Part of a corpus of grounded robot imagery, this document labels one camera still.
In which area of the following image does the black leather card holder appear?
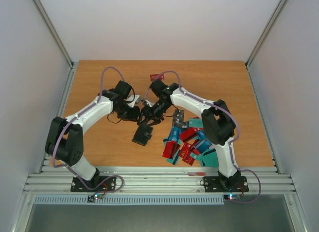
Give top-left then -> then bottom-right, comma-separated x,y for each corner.
132,125 -> 153,146

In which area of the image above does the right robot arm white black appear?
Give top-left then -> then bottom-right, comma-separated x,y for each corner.
138,79 -> 241,191

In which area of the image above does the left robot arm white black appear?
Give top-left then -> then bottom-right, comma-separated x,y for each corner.
44,80 -> 140,191

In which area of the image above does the black VIP card far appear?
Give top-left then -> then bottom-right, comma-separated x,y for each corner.
174,109 -> 184,117

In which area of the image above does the black VIP card near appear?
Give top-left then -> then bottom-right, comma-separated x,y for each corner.
172,115 -> 184,127

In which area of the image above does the blue card under red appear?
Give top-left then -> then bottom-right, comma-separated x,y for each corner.
167,126 -> 181,143

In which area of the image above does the black VIP card tilted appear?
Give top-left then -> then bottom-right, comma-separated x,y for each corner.
178,121 -> 189,130

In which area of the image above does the red card black stripe upright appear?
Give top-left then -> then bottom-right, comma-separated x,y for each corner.
162,141 -> 180,159

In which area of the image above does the red card stripe centre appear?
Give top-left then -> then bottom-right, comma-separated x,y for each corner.
179,128 -> 197,142

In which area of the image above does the lone red card far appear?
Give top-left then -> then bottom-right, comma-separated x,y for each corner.
150,74 -> 164,81

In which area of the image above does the teal VIP chip card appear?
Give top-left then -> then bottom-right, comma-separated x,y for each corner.
188,118 -> 203,128

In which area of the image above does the red chip card bottom centre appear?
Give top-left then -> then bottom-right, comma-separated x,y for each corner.
178,143 -> 191,160

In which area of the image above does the teal card stripe bottom centre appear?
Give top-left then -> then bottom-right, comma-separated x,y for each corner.
166,152 -> 179,166

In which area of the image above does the teal card stripe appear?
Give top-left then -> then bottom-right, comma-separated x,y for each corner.
166,152 -> 179,166
200,149 -> 219,168

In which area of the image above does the blue card centre right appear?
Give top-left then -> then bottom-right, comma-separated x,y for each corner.
196,130 -> 207,140

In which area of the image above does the teal card stripe bottom right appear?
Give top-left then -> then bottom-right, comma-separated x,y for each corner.
200,149 -> 219,168

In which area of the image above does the left controller board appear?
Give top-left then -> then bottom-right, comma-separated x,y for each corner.
87,194 -> 104,203

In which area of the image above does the controller board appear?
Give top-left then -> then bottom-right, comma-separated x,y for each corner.
87,194 -> 104,203
224,194 -> 241,201

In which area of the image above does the right controller board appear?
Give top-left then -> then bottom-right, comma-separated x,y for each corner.
224,194 -> 241,201

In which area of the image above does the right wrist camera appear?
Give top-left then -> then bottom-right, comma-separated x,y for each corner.
141,99 -> 154,107

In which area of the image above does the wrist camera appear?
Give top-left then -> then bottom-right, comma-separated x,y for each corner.
141,99 -> 154,107
128,95 -> 141,108

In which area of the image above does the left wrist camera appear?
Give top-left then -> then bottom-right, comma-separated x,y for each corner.
128,95 -> 141,108

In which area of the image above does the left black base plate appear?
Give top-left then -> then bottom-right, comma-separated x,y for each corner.
70,176 -> 117,192

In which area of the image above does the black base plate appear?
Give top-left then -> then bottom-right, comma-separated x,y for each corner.
70,176 -> 117,192
202,176 -> 249,193

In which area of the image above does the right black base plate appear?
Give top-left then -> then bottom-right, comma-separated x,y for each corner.
202,176 -> 249,193

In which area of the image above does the aluminium rail frame front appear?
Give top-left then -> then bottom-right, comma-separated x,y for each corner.
23,166 -> 296,195

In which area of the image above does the grey slotted cable duct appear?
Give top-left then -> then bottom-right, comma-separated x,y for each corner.
34,195 -> 224,206

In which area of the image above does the left aluminium corner post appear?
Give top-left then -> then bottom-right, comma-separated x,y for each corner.
32,0 -> 74,69

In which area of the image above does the aluminium corner post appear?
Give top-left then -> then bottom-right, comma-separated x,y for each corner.
32,0 -> 74,69
245,0 -> 288,70

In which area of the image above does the right aluminium corner post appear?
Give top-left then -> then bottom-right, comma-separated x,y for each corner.
245,0 -> 288,70

